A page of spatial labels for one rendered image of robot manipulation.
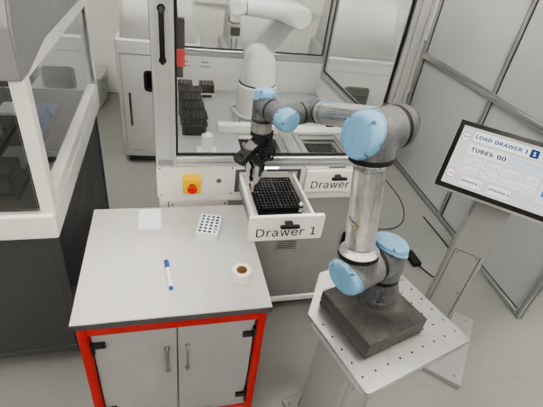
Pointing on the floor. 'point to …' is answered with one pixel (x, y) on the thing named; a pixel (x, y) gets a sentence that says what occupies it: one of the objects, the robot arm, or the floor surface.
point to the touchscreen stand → (462, 279)
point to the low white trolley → (170, 311)
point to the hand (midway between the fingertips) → (251, 181)
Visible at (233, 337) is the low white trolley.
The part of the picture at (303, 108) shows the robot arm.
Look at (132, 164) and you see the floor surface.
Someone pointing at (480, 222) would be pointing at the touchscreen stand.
